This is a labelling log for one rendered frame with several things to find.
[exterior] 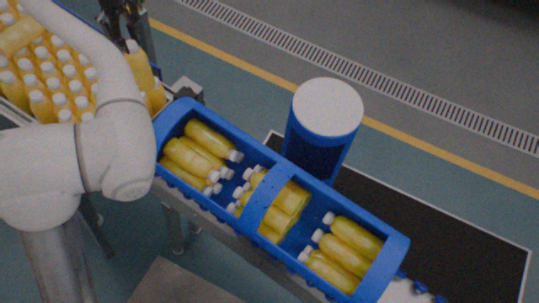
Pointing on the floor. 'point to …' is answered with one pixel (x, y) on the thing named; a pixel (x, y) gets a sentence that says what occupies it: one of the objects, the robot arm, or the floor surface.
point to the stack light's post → (146, 36)
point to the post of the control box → (93, 228)
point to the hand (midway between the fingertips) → (128, 39)
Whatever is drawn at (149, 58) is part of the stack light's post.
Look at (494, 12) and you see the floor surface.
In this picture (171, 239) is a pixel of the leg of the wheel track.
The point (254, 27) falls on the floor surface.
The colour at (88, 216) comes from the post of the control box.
